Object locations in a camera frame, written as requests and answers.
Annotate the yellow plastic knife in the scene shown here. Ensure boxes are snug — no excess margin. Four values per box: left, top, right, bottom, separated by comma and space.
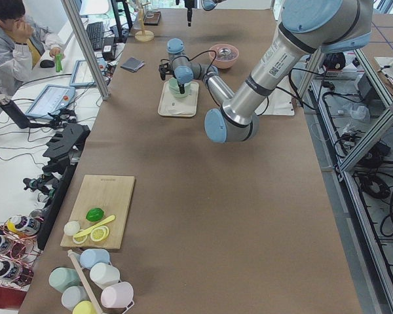
73, 215, 116, 237

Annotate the seated person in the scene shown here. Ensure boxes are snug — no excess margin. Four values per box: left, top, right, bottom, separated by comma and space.
0, 1, 63, 96

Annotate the wooden cutting board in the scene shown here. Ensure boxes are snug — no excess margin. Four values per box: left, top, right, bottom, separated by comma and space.
60, 175, 135, 250

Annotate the green cup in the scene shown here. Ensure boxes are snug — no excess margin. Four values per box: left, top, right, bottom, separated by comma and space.
48, 267, 81, 293

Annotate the aluminium frame post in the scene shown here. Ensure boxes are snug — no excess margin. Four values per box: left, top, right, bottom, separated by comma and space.
61, 0, 109, 101

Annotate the lemon slice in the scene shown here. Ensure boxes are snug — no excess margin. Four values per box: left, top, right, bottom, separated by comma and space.
90, 225, 109, 242
72, 235, 88, 245

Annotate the black keyboard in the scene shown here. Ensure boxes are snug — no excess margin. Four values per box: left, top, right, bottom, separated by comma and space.
86, 22, 104, 51

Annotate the white garlic bulb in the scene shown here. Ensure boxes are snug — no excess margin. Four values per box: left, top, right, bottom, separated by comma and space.
64, 220, 81, 236

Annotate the grey folded cloth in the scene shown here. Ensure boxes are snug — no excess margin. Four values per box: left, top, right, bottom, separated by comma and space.
121, 57, 145, 73

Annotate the green bowl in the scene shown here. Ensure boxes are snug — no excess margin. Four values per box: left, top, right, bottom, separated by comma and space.
169, 89, 190, 99
168, 77, 191, 91

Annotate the black tool stand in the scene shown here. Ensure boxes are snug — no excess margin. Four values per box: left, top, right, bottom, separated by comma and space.
23, 123, 90, 198

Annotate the white cup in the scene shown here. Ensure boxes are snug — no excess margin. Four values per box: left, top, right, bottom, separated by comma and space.
89, 262, 121, 289

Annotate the yellow cup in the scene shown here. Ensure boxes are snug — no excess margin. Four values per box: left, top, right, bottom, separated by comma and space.
72, 300, 97, 314

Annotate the pink cup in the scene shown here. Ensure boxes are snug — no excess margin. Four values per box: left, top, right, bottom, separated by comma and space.
100, 281, 134, 308

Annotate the wooden mug tree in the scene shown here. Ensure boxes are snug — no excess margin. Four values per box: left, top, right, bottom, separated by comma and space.
130, 0, 154, 42

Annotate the cream rabbit tray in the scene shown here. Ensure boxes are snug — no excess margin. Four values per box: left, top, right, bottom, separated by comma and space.
157, 82, 199, 118

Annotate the black tray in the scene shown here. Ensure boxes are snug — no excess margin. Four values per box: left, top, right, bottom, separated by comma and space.
143, 11, 161, 26

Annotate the blue cup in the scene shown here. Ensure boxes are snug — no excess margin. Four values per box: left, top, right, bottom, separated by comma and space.
80, 249, 110, 270

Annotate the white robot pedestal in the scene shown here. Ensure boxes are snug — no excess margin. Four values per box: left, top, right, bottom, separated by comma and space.
255, 77, 295, 116

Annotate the green lime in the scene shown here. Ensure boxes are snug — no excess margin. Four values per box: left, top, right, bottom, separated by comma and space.
86, 207, 104, 222

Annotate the grey cup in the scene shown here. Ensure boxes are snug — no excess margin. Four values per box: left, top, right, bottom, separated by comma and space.
61, 286, 89, 311

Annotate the teach pendant tablet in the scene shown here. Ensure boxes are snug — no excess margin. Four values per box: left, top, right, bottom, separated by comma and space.
69, 60, 96, 88
25, 84, 75, 120

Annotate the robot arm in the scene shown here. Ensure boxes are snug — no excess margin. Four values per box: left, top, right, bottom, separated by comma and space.
159, 0, 373, 143
184, 0, 223, 27

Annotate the metal scoop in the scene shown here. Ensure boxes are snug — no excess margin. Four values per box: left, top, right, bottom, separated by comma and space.
216, 47, 233, 60

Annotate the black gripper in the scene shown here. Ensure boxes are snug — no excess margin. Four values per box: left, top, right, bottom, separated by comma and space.
159, 60, 185, 94
184, 0, 195, 26

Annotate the pink bowl with ice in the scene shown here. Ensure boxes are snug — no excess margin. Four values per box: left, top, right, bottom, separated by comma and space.
208, 43, 239, 69

